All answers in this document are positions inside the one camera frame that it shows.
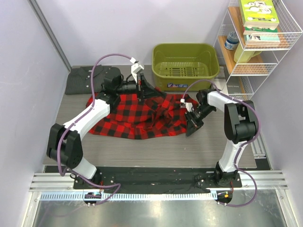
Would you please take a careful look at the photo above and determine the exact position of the green white book top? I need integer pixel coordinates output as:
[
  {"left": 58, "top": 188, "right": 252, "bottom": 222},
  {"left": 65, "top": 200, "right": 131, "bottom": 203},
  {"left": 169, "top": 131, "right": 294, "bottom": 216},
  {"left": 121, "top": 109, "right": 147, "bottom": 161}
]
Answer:
[{"left": 238, "top": 0, "right": 279, "bottom": 29}]

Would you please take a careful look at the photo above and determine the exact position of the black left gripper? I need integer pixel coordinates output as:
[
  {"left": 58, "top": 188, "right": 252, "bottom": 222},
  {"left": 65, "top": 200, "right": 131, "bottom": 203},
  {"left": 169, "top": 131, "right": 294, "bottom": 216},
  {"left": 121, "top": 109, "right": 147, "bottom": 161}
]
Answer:
[{"left": 116, "top": 74, "right": 161, "bottom": 102}]

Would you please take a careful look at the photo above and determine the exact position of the blue white jar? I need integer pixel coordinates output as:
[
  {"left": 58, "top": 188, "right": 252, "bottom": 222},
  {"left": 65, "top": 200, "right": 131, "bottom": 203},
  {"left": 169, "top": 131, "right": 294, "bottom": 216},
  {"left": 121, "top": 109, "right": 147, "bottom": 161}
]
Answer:
[{"left": 224, "top": 32, "right": 239, "bottom": 50}]

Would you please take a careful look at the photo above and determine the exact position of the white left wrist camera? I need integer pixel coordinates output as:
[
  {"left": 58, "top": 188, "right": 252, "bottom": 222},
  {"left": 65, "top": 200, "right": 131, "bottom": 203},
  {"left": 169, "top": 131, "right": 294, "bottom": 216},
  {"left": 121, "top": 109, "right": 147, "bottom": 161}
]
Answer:
[{"left": 130, "top": 57, "right": 144, "bottom": 82}]

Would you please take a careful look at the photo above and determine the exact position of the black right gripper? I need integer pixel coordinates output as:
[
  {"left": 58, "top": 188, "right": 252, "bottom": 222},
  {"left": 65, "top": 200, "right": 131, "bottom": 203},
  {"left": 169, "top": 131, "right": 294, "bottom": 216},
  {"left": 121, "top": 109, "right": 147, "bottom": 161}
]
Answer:
[{"left": 184, "top": 105, "right": 216, "bottom": 136}]

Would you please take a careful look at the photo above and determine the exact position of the olive green plastic basin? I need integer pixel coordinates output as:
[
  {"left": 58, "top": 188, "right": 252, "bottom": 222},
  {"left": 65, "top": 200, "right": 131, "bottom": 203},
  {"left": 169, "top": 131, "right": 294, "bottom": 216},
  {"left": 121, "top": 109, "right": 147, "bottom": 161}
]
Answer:
[{"left": 151, "top": 43, "right": 220, "bottom": 91}]

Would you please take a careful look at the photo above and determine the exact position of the red black plaid shirt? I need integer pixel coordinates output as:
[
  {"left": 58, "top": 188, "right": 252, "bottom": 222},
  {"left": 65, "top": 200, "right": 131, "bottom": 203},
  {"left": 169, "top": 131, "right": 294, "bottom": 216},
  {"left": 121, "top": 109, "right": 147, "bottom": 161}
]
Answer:
[{"left": 89, "top": 93, "right": 198, "bottom": 140}]

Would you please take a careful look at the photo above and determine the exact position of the aluminium rail frame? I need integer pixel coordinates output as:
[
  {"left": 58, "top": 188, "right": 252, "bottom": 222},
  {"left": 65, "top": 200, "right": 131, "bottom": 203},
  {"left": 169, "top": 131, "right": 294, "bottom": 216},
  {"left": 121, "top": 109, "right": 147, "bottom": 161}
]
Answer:
[{"left": 29, "top": 170, "right": 288, "bottom": 192}]

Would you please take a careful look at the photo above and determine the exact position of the white wire shelf rack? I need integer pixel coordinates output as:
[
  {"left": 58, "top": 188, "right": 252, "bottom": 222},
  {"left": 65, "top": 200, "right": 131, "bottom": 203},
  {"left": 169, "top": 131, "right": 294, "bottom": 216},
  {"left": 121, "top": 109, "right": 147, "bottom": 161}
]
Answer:
[{"left": 213, "top": 0, "right": 303, "bottom": 100}]

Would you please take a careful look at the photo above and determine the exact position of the stacked books lower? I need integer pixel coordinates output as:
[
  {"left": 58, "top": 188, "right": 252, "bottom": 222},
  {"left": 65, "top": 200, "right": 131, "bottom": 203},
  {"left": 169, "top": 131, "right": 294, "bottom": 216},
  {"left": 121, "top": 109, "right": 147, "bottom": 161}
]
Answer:
[{"left": 243, "top": 27, "right": 280, "bottom": 44}]

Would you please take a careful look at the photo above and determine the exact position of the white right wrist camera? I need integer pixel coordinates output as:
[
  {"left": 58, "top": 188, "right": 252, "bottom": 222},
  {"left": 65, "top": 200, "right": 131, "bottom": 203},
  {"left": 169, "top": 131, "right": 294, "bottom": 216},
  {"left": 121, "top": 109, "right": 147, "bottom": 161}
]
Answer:
[{"left": 180, "top": 98, "right": 194, "bottom": 112}]

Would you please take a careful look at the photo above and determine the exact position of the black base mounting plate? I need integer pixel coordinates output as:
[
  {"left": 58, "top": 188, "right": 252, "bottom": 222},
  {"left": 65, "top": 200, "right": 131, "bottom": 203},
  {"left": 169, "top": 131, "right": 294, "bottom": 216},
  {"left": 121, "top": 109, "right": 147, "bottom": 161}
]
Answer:
[{"left": 44, "top": 166, "right": 242, "bottom": 195}]

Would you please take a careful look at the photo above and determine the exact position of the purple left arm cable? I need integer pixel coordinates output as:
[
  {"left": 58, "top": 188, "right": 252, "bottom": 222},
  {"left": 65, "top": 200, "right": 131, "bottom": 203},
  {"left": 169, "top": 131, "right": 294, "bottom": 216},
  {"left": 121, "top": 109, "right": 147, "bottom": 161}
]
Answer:
[{"left": 57, "top": 53, "right": 121, "bottom": 218}]

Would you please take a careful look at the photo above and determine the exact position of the white booklet on table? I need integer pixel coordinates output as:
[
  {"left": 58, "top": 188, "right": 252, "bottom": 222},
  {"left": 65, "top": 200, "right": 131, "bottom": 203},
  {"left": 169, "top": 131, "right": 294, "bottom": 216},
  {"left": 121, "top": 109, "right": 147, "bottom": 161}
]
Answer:
[{"left": 211, "top": 78, "right": 228, "bottom": 95}]

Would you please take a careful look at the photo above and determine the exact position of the folded dark grey shirt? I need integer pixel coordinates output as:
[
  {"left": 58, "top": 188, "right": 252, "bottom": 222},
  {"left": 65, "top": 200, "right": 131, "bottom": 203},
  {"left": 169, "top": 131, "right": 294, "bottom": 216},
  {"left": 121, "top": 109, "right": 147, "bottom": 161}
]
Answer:
[{"left": 65, "top": 65, "right": 122, "bottom": 95}]

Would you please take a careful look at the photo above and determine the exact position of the white slotted cable duct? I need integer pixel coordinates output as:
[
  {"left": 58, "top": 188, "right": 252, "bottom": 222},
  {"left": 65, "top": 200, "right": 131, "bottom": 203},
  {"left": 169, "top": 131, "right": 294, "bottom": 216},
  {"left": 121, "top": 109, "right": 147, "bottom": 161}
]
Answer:
[{"left": 40, "top": 191, "right": 217, "bottom": 201}]

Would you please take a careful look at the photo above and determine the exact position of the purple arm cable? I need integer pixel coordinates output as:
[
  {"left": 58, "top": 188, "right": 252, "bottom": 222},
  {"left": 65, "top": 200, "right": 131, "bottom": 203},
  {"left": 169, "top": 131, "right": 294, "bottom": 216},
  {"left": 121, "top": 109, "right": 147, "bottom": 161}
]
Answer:
[
  {"left": 180, "top": 79, "right": 261, "bottom": 208},
  {"left": 57, "top": 53, "right": 121, "bottom": 218}
]

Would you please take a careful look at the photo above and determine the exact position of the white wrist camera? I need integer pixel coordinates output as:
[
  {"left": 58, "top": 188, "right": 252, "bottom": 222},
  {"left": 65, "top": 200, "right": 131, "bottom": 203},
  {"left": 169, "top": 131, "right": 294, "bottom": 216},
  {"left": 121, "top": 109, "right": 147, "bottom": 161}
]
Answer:
[
  {"left": 180, "top": 98, "right": 194, "bottom": 112},
  {"left": 130, "top": 57, "right": 144, "bottom": 82}
]

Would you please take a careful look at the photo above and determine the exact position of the yellow green pitcher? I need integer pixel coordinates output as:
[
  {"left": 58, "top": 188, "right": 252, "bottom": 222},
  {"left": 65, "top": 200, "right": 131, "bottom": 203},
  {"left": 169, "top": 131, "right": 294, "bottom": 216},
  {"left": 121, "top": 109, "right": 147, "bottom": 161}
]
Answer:
[{"left": 234, "top": 44, "right": 262, "bottom": 63}]

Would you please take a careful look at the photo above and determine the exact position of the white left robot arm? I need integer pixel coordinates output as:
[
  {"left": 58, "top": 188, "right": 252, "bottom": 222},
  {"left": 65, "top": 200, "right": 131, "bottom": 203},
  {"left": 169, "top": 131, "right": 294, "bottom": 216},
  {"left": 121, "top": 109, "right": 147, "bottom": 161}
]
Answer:
[{"left": 46, "top": 73, "right": 164, "bottom": 189}]

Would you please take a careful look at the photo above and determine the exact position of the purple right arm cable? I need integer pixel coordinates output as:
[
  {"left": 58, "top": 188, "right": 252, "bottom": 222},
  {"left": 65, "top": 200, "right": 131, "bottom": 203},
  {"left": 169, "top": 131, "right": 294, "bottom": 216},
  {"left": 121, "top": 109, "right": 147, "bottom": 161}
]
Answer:
[{"left": 180, "top": 79, "right": 261, "bottom": 208}]

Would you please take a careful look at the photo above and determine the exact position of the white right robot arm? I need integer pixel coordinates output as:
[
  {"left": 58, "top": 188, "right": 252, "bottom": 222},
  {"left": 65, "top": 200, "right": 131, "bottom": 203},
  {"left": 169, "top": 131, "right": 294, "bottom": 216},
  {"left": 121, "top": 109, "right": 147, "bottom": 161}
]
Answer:
[{"left": 180, "top": 89, "right": 259, "bottom": 187}]

